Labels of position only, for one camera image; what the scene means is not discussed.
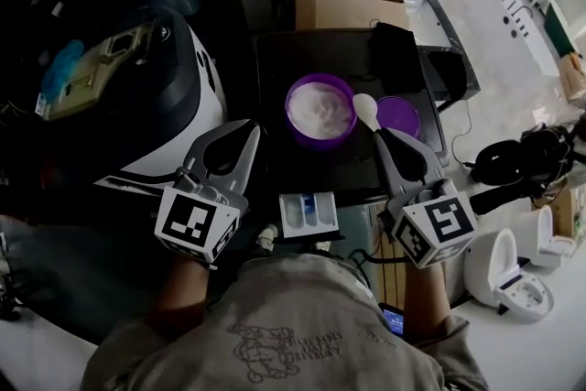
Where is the thin black cable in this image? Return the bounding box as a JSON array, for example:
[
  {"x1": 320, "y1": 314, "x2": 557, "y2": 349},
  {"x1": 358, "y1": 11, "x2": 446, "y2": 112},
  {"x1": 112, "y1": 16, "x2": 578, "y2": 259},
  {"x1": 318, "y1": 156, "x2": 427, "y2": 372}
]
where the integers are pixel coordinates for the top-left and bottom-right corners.
[{"x1": 450, "y1": 99, "x2": 477, "y2": 168}]

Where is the black smartphone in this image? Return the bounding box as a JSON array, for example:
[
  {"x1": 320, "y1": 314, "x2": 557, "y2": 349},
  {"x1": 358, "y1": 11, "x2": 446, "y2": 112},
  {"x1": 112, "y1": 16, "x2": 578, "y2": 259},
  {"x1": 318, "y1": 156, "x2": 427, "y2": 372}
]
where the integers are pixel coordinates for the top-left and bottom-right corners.
[{"x1": 378, "y1": 301, "x2": 407, "y2": 339}]

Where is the dark green board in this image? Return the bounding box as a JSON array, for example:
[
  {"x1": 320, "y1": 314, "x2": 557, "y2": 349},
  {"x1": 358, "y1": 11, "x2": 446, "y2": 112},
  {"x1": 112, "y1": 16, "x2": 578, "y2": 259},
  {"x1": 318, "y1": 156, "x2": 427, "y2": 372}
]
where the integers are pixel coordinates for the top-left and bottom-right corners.
[{"x1": 543, "y1": 0, "x2": 577, "y2": 59}]

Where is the black-topped washing machine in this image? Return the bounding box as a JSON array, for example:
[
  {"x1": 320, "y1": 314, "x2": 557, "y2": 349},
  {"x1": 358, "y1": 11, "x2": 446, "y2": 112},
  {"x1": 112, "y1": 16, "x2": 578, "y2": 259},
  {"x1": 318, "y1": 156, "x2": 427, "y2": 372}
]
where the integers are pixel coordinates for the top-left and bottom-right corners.
[{"x1": 253, "y1": 27, "x2": 449, "y2": 271}]

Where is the white plastic scoop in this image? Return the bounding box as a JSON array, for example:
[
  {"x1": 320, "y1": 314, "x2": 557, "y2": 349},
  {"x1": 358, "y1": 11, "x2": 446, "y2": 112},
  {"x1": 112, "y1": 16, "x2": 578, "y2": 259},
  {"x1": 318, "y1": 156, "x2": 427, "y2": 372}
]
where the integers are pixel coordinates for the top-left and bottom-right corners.
[{"x1": 352, "y1": 92, "x2": 383, "y2": 135}]

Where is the blue plastic bag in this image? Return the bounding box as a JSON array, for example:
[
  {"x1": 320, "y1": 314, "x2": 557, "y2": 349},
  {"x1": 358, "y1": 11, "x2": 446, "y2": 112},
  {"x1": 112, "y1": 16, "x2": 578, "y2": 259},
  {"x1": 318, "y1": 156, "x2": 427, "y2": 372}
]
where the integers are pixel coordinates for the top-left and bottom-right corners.
[{"x1": 39, "y1": 38, "x2": 89, "y2": 95}]

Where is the white toilet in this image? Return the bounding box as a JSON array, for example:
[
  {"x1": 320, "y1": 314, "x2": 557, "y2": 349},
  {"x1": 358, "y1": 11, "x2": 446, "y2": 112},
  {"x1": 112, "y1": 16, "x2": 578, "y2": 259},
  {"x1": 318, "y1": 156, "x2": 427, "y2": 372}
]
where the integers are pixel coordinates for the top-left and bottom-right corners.
[{"x1": 521, "y1": 204, "x2": 581, "y2": 269}]

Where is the person's right forearm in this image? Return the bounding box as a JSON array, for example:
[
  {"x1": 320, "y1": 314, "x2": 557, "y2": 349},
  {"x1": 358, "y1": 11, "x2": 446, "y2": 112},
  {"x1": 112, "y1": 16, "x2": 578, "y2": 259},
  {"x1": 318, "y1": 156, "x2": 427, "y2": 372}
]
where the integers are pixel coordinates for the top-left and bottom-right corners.
[{"x1": 402, "y1": 261, "x2": 448, "y2": 347}]

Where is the person's left forearm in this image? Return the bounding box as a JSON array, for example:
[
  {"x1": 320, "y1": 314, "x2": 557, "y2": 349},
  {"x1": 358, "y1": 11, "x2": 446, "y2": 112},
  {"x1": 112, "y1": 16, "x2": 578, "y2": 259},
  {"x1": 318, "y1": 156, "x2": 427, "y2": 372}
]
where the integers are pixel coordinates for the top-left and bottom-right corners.
[{"x1": 148, "y1": 250, "x2": 217, "y2": 338}]

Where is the small cardboard box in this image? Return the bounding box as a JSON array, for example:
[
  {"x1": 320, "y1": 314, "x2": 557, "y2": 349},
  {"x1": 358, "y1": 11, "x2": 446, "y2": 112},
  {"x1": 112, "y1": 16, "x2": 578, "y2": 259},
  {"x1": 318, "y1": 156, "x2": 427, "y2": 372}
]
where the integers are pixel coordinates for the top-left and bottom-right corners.
[{"x1": 557, "y1": 51, "x2": 586, "y2": 108}]

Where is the black fabric pouch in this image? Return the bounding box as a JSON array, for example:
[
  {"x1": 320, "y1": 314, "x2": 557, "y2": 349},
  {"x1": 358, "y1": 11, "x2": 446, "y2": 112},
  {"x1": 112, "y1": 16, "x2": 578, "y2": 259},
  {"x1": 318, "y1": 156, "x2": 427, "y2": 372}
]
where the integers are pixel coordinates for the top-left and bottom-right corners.
[{"x1": 367, "y1": 21, "x2": 428, "y2": 95}]

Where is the person's grey printed shirt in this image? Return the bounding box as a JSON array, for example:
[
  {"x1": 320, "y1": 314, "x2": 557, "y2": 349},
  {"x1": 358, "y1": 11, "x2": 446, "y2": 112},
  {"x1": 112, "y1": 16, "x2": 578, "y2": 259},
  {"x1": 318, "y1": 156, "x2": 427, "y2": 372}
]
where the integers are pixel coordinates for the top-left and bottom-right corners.
[{"x1": 80, "y1": 252, "x2": 492, "y2": 391}]

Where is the purple round tub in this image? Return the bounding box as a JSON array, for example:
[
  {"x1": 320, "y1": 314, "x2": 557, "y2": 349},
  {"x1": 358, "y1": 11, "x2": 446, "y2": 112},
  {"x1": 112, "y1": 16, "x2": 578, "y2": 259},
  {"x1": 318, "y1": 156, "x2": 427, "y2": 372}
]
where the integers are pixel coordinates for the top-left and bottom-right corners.
[{"x1": 284, "y1": 72, "x2": 359, "y2": 151}]

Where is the purple round lid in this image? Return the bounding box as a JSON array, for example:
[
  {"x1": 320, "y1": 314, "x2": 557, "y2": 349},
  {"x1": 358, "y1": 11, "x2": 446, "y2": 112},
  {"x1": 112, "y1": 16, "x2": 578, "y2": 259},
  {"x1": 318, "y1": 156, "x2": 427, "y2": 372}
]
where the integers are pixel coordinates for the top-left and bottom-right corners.
[{"x1": 375, "y1": 94, "x2": 421, "y2": 139}]

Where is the white detergent powder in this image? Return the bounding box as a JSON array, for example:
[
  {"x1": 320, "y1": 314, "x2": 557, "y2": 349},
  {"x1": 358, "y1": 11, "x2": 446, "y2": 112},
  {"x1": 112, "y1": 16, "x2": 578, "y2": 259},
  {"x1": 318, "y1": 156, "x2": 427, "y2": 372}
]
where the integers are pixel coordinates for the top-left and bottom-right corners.
[{"x1": 288, "y1": 80, "x2": 354, "y2": 138}]

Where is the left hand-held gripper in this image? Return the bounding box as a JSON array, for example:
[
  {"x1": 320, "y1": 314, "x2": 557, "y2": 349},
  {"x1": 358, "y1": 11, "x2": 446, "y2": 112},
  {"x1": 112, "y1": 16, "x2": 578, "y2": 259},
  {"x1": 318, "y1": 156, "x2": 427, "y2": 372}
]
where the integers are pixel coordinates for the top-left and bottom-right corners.
[{"x1": 154, "y1": 119, "x2": 262, "y2": 265}]

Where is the black and white rounded appliance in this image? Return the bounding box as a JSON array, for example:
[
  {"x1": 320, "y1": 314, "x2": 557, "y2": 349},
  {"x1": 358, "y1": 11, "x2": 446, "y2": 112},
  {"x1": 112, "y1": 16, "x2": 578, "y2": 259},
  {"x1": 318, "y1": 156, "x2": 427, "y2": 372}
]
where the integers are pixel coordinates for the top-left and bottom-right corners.
[{"x1": 27, "y1": 6, "x2": 229, "y2": 190}]

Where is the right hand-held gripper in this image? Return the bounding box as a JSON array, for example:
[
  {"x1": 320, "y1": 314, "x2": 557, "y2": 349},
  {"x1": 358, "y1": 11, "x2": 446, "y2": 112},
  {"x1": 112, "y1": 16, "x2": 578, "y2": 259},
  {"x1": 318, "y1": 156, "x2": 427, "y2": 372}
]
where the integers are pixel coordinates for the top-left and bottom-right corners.
[{"x1": 374, "y1": 126, "x2": 480, "y2": 269}]

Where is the white washing machine detergent drawer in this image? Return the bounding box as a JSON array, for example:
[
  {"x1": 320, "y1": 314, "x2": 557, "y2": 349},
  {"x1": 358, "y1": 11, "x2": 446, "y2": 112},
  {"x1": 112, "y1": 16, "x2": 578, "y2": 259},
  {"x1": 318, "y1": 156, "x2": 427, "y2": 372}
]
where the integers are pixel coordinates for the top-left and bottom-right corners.
[{"x1": 277, "y1": 190, "x2": 345, "y2": 242}]

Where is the pile of black cables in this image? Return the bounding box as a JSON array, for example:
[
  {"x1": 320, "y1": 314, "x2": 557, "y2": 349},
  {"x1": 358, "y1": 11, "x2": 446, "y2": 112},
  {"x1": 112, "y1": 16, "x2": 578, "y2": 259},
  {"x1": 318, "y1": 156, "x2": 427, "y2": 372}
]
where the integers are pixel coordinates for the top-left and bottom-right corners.
[{"x1": 470, "y1": 122, "x2": 576, "y2": 199}]

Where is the grey glass-topped cabinet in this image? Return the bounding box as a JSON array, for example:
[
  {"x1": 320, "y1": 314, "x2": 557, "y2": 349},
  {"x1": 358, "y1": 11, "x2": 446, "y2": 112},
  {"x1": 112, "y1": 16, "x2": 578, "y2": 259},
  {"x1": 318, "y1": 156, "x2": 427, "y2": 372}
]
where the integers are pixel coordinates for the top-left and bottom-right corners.
[{"x1": 394, "y1": 0, "x2": 481, "y2": 103}]

